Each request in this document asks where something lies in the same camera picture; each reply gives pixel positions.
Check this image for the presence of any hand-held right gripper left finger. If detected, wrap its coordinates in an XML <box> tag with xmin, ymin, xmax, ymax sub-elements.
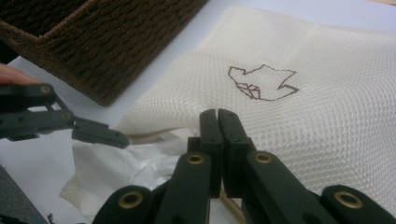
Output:
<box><xmin>187</xmin><ymin>108</ymin><xmax>224</xmax><ymax>200</ymax></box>

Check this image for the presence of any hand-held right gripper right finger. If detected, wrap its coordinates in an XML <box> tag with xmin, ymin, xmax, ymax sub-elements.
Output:
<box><xmin>218</xmin><ymin>108</ymin><xmax>257</xmax><ymax>200</ymax></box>

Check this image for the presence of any white shirt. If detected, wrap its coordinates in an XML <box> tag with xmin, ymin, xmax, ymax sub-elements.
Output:
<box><xmin>71</xmin><ymin>127</ymin><xmax>202</xmax><ymax>218</ymax></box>

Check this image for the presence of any brown woven basket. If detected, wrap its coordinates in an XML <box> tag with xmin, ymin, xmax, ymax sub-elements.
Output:
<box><xmin>0</xmin><ymin>0</ymin><xmax>209</xmax><ymax>108</ymax></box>

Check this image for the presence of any cream mesh laundry bag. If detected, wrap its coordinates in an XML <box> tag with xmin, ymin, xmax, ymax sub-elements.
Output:
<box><xmin>59</xmin><ymin>4</ymin><xmax>396</xmax><ymax>224</ymax></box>

